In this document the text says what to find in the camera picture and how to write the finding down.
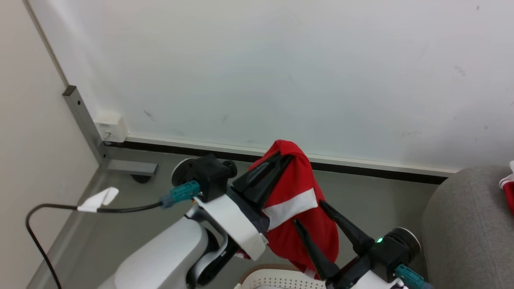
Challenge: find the thin black cable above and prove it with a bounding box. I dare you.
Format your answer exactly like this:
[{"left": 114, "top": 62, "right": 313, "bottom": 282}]
[{"left": 25, "top": 202, "right": 163, "bottom": 289}]

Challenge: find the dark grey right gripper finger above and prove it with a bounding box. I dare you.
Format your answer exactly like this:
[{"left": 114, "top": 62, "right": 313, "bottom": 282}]
[
  {"left": 319, "top": 201, "right": 376, "bottom": 256},
  {"left": 293, "top": 219, "right": 341, "bottom": 279}
]

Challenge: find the dark baseboard strip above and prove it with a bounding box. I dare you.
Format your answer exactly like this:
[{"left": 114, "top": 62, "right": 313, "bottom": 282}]
[{"left": 114, "top": 136, "right": 458, "bottom": 185}]

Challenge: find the grey metal foot bar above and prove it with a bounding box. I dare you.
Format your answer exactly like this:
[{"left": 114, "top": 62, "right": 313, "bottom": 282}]
[{"left": 105, "top": 159, "right": 158, "bottom": 176}]

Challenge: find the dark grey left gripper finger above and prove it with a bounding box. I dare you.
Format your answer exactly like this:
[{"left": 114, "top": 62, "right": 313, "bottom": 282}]
[
  {"left": 246, "top": 156, "right": 294, "bottom": 209},
  {"left": 232, "top": 153, "right": 284, "bottom": 194}
]

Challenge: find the red garment with white stripe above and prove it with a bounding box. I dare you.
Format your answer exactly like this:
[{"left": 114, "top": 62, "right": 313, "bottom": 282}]
[{"left": 248, "top": 139, "right": 340, "bottom": 280}]

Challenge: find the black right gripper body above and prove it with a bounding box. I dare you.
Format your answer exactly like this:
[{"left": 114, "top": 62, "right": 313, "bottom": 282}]
[{"left": 325, "top": 237, "right": 404, "bottom": 289}]

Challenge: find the white tape tag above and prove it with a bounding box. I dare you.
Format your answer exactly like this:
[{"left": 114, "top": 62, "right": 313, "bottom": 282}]
[{"left": 77, "top": 187, "right": 120, "bottom": 213}]

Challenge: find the grey fabric sofa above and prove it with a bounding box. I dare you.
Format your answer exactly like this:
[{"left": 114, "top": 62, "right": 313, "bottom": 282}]
[{"left": 421, "top": 165, "right": 514, "bottom": 289}]

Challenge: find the white wall socket box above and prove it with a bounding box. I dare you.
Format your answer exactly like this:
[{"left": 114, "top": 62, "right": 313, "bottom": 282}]
[{"left": 94, "top": 114, "right": 129, "bottom": 143}]

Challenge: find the white perforated laundry basket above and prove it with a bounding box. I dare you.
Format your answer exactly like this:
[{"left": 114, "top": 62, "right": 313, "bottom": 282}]
[{"left": 235, "top": 264, "right": 326, "bottom": 289}]

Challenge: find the grey metal post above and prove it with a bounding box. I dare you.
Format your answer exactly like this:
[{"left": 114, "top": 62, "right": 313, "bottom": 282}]
[{"left": 62, "top": 85, "right": 110, "bottom": 166}]

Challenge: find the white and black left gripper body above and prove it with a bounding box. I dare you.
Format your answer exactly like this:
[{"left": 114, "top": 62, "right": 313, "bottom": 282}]
[{"left": 194, "top": 189, "right": 270, "bottom": 261}]

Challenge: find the red and white clothing item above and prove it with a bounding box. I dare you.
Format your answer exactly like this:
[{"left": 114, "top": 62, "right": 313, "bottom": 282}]
[{"left": 499, "top": 160, "right": 514, "bottom": 215}]

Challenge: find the teal cable connector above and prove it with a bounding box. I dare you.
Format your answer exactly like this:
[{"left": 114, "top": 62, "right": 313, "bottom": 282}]
[
  {"left": 160, "top": 180, "right": 201, "bottom": 208},
  {"left": 395, "top": 264, "right": 433, "bottom": 289}
]

